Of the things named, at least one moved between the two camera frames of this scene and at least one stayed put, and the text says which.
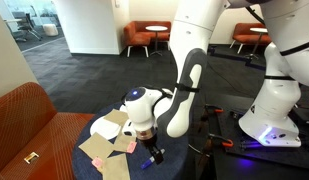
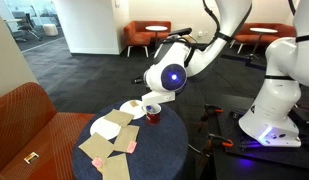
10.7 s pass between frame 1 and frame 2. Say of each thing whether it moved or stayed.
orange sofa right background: stayed
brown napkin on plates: stayed
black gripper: moved
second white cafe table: stayed
